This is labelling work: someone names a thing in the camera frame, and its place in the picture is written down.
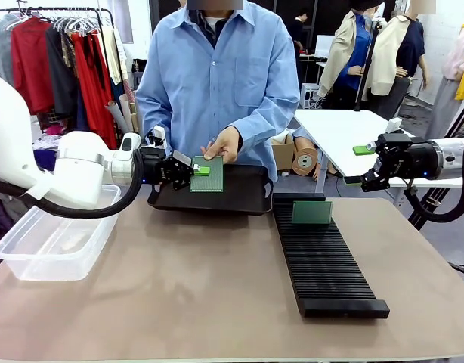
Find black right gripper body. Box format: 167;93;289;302
379;132;443;187

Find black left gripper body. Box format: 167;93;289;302
139;144;194;191

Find green perforated PCB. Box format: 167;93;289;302
188;155;224;194
292;200;334;226

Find person's right forearm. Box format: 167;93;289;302
135;90;173;152

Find person's left forearm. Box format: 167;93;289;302
231;105;300;153

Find person's left hand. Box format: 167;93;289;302
200;125;244;166

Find white table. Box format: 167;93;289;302
293;108;464;189

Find black plastic tray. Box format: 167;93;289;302
147;163;275;216

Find black tripod legs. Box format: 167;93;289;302
404;186;441;230

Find brown cardboard spool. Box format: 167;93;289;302
291;146;320;178

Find cardboard tube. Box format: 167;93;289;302
104;99;130;135
118;93;141;133

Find brown cardboard box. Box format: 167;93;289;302
271;133;297;176

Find black stand pole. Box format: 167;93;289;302
354;17;382;113

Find person in blue shirt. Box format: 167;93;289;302
135;0;302;183

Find mannequin pink top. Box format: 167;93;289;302
423;21;464;141

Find black slotted PCB rack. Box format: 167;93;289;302
272;191;391;319

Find red dress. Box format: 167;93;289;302
70;31;118;151

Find mannequin beige jacket blue shirt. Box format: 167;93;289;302
317;0;381;111

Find mannequin cream jacket navy shirt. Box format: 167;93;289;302
367;0;432;120

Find pile of clothes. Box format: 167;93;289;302
32;123;69;172

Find cream garment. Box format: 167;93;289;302
98;25;130;87

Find black metal clothes rack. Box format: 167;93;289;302
0;6;122;137

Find clear plastic box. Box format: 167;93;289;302
0;184;122;282

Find black garment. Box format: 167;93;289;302
45;23;80;132

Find person in dark clothes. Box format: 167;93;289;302
292;7;311;54

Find red shirt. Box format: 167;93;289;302
10;16;56;116

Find grey jacket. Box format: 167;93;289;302
0;191;29;247

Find grey sweater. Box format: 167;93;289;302
0;14;18;88

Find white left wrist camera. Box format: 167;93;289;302
146;125;168;150

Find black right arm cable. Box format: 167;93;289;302
404;128;464;225

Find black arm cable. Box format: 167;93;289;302
404;128;464;225
0;148;145;221

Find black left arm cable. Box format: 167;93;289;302
0;148;145;221

